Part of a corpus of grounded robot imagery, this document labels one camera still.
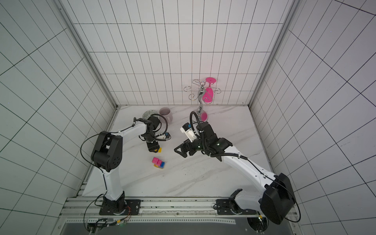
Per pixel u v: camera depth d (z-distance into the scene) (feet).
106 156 1.69
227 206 2.36
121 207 2.15
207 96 3.26
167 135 2.87
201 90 2.95
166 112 3.61
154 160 2.67
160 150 2.99
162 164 2.75
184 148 2.13
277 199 1.27
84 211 2.25
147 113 3.61
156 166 2.80
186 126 2.19
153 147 2.73
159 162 2.72
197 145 2.10
